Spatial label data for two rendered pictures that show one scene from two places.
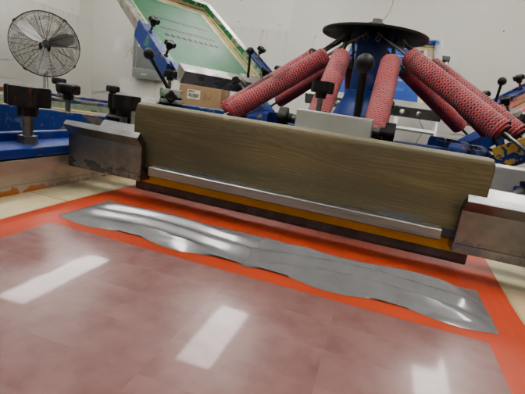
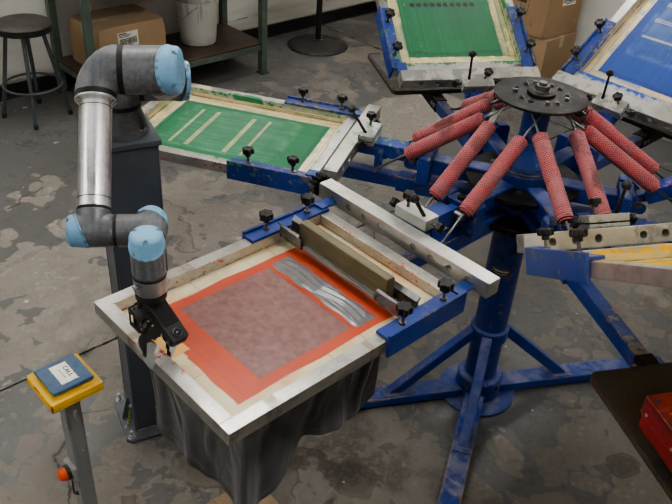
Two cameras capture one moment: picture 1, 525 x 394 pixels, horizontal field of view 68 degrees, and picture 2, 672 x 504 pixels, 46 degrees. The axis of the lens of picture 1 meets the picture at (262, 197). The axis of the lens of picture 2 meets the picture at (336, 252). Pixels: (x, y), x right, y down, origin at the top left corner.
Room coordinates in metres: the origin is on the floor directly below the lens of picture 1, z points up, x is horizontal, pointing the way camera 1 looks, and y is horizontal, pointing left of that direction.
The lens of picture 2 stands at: (-1.18, -0.88, 2.27)
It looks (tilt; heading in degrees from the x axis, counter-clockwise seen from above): 34 degrees down; 29
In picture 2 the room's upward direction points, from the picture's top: 4 degrees clockwise
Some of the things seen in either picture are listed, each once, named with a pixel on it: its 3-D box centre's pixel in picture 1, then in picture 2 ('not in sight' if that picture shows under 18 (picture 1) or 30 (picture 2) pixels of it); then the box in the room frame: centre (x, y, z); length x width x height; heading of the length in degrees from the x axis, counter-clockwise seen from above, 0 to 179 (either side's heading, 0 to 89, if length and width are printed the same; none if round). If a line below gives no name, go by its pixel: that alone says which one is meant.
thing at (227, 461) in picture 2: not in sight; (195, 418); (-0.10, 0.11, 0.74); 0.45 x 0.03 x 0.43; 74
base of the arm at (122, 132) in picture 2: not in sight; (121, 116); (0.34, 0.74, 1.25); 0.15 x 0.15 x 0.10
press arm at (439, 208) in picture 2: not in sight; (427, 221); (0.72, -0.12, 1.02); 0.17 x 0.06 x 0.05; 164
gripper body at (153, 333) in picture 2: not in sight; (151, 309); (-0.17, 0.16, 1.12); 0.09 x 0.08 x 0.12; 74
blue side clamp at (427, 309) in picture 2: not in sight; (422, 319); (0.34, -0.30, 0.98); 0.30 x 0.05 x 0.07; 164
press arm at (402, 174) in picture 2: not in sight; (347, 169); (1.04, 0.35, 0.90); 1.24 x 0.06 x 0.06; 104
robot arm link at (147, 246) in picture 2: not in sight; (147, 253); (-0.17, 0.16, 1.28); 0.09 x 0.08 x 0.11; 39
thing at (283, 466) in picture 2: not in sight; (316, 420); (0.07, -0.15, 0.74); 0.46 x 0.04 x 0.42; 164
